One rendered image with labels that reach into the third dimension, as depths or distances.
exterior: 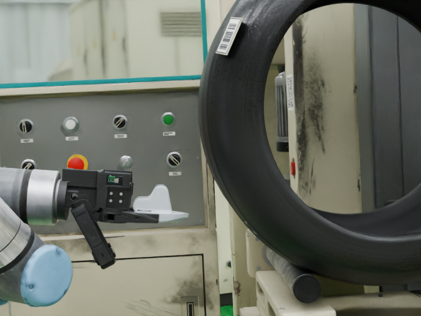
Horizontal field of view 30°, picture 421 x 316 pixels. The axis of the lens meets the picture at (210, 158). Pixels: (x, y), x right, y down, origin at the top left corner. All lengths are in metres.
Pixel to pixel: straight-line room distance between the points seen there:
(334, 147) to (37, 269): 0.71
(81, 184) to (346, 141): 0.59
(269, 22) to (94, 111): 0.85
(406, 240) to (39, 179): 0.58
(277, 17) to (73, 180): 0.42
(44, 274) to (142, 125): 0.85
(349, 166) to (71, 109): 0.73
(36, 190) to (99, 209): 0.11
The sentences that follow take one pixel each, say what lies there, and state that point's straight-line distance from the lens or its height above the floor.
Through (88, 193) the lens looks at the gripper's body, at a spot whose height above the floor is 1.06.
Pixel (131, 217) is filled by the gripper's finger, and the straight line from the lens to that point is 1.27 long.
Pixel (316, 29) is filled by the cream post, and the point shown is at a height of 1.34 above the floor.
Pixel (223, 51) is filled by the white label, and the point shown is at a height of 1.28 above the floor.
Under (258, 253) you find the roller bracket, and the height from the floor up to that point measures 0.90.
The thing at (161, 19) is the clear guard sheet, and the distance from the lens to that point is 1.95.
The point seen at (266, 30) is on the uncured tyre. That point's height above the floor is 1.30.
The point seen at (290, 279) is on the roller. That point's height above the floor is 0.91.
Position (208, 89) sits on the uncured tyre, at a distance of 1.23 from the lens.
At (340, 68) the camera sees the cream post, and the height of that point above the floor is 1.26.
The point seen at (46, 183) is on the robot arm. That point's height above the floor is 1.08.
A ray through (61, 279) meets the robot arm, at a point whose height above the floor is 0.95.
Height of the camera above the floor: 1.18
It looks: 3 degrees down
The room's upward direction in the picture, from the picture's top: 3 degrees counter-clockwise
